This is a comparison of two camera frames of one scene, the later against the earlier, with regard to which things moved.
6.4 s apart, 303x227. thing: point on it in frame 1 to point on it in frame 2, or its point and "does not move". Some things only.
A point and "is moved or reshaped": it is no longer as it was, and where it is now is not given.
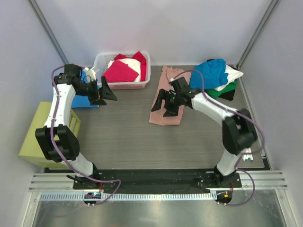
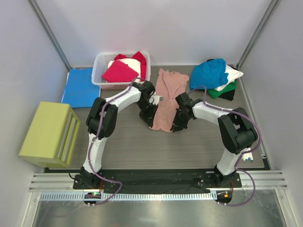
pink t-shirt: [169, 74] is moved or reshaped
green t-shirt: [214, 93] does not move
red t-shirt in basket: [120, 72] does not move
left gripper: [105, 93] to [148, 117]
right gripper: [162, 95] to [177, 126]
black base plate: [157, 181] does not move
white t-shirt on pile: [233, 74] does not move
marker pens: [246, 153] does not move
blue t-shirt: [213, 73] does not move
